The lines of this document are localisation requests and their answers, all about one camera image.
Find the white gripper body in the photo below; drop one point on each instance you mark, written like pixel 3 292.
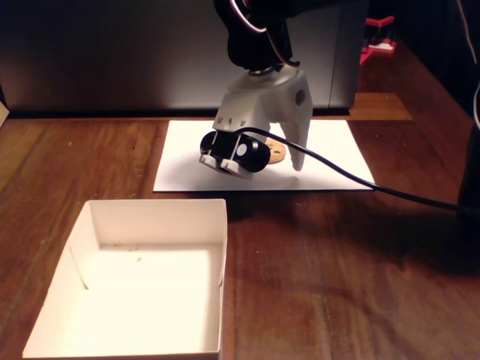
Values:
pixel 262 100

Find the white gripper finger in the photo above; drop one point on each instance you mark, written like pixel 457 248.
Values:
pixel 300 146

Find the round mini chocolate chip cookie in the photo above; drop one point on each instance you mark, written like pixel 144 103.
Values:
pixel 277 154

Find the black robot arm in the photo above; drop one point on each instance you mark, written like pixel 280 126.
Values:
pixel 247 41

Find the white cardboard box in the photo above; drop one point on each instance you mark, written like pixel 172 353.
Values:
pixel 150 300

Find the red plastic printed part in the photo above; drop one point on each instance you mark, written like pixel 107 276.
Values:
pixel 378 48

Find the large black cabinet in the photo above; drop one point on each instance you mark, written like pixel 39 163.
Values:
pixel 112 56

